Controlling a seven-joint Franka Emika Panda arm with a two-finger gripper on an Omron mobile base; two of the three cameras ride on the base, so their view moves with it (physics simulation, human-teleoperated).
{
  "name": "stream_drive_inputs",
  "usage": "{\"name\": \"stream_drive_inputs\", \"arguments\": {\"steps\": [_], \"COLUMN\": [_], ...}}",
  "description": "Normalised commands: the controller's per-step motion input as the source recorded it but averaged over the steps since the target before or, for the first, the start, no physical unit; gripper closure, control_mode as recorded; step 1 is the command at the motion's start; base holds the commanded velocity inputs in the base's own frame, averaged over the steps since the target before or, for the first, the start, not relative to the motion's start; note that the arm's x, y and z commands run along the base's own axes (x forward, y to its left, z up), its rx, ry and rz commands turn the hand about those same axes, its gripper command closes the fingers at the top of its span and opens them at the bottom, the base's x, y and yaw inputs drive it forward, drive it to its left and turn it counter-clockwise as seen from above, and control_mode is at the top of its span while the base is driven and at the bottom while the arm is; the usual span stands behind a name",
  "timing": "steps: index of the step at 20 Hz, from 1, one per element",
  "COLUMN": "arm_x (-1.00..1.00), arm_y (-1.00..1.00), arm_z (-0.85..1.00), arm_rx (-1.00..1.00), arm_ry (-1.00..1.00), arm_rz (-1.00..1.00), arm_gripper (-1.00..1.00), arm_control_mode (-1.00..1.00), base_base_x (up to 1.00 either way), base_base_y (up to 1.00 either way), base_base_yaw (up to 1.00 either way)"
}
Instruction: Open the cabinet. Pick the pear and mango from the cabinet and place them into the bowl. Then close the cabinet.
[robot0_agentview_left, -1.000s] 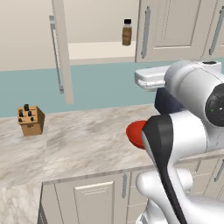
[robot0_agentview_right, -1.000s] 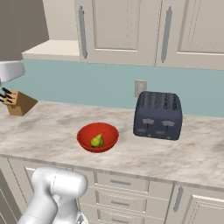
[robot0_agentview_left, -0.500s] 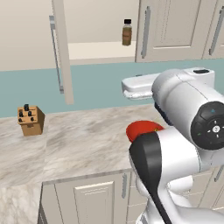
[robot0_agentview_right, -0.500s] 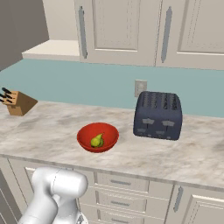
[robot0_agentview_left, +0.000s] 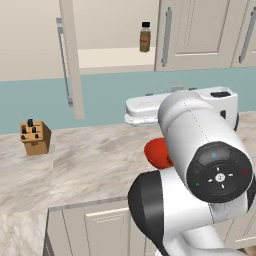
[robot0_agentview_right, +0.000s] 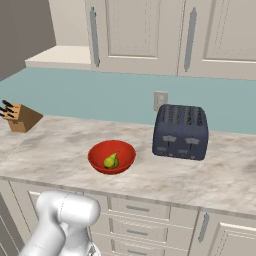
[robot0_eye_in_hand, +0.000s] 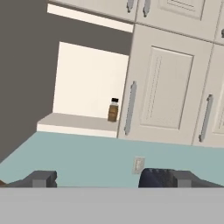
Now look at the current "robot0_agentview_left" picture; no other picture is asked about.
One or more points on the grey wall socket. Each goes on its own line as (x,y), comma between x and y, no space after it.
(177,88)

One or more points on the open beige cabinet door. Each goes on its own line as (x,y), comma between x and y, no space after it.
(73,60)

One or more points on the beige wall cabinet door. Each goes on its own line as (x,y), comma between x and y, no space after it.
(246,56)
(203,30)

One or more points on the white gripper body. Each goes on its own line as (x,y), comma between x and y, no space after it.
(143,108)

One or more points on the wooden knife block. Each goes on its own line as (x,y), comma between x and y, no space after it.
(36,140)

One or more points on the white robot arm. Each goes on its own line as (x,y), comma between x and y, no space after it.
(186,133)

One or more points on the beige cabinet shelf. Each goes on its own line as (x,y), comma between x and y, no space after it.
(113,60)

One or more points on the red bowl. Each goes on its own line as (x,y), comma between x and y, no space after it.
(156,152)

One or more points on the beige base cabinet door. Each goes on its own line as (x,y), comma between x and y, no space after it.
(245,230)
(103,233)

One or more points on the brown bottle with black cap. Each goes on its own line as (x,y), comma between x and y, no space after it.
(145,38)

